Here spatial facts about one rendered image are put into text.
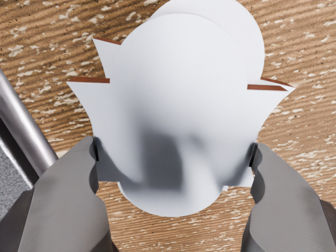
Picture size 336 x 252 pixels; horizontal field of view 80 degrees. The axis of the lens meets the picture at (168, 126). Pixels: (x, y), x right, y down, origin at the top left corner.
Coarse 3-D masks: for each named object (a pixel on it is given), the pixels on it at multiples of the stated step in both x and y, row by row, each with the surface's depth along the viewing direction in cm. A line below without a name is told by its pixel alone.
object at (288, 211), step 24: (264, 144) 12; (264, 168) 10; (288, 168) 10; (264, 192) 8; (288, 192) 8; (312, 192) 8; (264, 216) 7; (288, 216) 7; (312, 216) 7; (264, 240) 6; (288, 240) 7; (312, 240) 7
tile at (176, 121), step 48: (144, 48) 10; (192, 48) 10; (96, 96) 11; (144, 96) 11; (192, 96) 11; (240, 96) 11; (96, 144) 13; (144, 144) 12; (192, 144) 12; (240, 144) 12; (144, 192) 14; (192, 192) 14
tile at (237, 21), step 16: (176, 0) 10; (192, 0) 10; (208, 0) 10; (224, 0) 10; (208, 16) 10; (224, 16) 10; (240, 16) 10; (240, 32) 11; (256, 32) 11; (96, 48) 11; (112, 48) 11; (240, 48) 11; (256, 48) 11; (256, 64) 11; (256, 80) 12; (272, 80) 12
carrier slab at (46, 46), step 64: (0, 0) 13; (64, 0) 13; (128, 0) 13; (256, 0) 13; (320, 0) 13; (0, 64) 15; (64, 64) 15; (320, 64) 15; (64, 128) 17; (320, 128) 17; (320, 192) 21
